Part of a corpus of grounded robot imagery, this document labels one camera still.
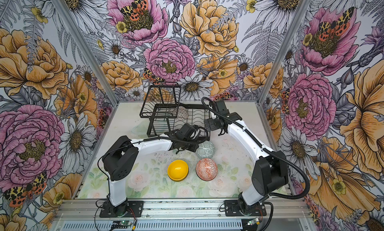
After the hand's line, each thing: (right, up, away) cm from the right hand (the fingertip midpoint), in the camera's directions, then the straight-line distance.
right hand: (216, 126), depth 86 cm
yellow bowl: (-21, -24, -3) cm, 32 cm away
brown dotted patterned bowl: (-22, +8, +26) cm, 35 cm away
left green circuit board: (-46, -45, -15) cm, 66 cm away
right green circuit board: (+16, -44, -14) cm, 49 cm away
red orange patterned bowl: (-5, -24, -1) cm, 25 cm away
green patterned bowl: (-5, -15, +8) cm, 18 cm away
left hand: (-11, -14, +5) cm, 19 cm away
